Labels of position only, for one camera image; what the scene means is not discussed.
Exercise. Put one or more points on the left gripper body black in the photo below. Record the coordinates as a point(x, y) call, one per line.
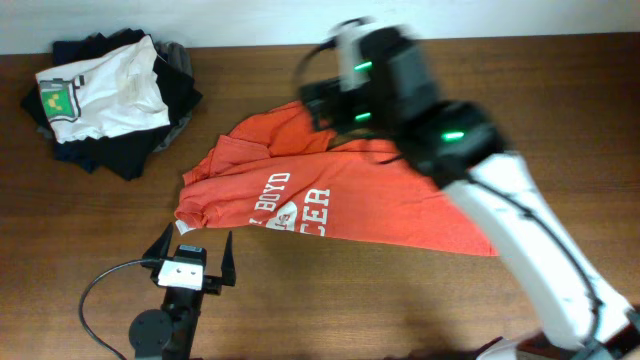
point(214, 282)

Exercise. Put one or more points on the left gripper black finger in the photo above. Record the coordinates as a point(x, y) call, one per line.
point(159, 249)
point(228, 271)

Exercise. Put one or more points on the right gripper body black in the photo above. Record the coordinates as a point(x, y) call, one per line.
point(316, 101)

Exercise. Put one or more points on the orange red t-shirt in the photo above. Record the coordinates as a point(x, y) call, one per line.
point(274, 171)

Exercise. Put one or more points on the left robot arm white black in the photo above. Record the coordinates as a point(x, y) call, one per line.
point(168, 331)

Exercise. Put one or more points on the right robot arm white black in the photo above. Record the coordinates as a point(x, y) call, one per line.
point(385, 89)

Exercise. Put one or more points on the black folded garment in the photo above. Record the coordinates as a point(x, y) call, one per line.
point(126, 155)

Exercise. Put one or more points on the navy folded garment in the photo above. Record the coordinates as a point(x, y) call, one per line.
point(69, 153)

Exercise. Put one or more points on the white folded t-shirt green print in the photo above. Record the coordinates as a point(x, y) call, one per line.
point(109, 96)

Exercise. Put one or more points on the grey folded garment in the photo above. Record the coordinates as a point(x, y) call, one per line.
point(178, 58)

